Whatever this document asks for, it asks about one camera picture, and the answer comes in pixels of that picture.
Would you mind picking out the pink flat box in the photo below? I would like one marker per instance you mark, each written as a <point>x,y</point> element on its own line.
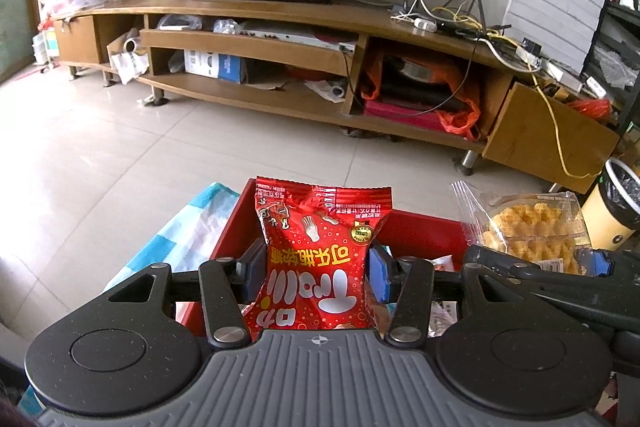
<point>400,114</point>

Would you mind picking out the wooden television cabinet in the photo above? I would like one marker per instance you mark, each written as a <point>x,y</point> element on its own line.
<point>300,107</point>

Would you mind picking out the white paper bag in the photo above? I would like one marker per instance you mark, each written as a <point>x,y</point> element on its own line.
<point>127,62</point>

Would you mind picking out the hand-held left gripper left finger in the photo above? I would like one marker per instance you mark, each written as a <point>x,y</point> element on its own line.
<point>255,267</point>

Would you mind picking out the black shelf rack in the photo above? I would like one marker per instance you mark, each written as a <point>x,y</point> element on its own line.
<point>625,7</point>

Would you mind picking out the red plastic bag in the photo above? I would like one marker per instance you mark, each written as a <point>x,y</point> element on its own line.
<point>592,108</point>

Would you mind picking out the red cardboard box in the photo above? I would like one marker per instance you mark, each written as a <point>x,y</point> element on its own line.
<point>415,232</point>

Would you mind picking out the blue and white box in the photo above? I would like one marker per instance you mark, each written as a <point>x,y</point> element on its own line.
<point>215,66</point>

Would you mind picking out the orange plastic bag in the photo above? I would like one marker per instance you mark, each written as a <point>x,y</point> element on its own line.
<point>460,119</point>

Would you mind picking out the white storage rack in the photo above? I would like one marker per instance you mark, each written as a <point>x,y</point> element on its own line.
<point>47,47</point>

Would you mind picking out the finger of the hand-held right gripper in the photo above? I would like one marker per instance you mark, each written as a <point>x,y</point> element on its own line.
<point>602,263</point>
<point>500,259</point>

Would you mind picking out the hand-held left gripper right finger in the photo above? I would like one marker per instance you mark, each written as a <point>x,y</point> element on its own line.
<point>380,274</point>

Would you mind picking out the blue and white checked tablecloth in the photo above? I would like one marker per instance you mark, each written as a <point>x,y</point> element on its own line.
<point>165,232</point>

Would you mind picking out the long white power strip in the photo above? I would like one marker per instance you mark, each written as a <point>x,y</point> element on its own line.
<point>555,72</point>

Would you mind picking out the waffle packet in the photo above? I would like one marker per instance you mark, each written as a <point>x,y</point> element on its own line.
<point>530,222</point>

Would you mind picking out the white media player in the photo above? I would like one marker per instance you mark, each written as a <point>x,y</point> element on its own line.
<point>300,36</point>

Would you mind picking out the black router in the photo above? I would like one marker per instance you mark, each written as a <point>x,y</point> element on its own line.
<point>470,29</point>

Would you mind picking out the white noodle snack packet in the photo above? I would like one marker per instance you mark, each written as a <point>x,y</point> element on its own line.
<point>444,319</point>

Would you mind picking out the yellow trash bin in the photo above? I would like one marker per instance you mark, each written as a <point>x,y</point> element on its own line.
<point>600,217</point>

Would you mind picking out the red candy packet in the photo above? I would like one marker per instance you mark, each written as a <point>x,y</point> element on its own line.
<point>310,257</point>

